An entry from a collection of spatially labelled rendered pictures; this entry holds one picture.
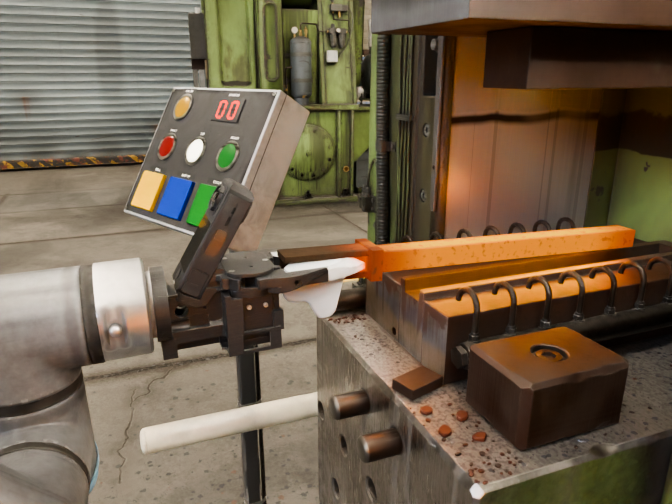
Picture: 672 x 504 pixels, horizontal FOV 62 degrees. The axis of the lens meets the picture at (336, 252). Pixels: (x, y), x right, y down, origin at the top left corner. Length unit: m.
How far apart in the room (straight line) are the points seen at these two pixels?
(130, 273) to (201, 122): 0.62
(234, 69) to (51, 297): 5.00
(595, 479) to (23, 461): 0.47
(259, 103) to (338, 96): 4.56
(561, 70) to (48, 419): 0.59
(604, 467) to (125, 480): 1.65
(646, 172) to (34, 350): 0.87
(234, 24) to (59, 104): 3.64
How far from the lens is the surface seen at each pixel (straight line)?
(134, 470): 2.05
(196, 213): 0.99
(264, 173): 0.96
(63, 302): 0.51
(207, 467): 2.00
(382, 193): 0.96
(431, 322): 0.61
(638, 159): 1.02
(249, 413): 1.06
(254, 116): 0.99
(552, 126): 0.95
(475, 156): 0.86
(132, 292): 0.51
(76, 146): 8.53
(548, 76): 0.63
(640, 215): 1.02
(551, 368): 0.53
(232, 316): 0.53
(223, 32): 5.47
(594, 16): 0.62
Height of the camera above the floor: 1.22
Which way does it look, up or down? 18 degrees down
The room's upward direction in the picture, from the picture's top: straight up
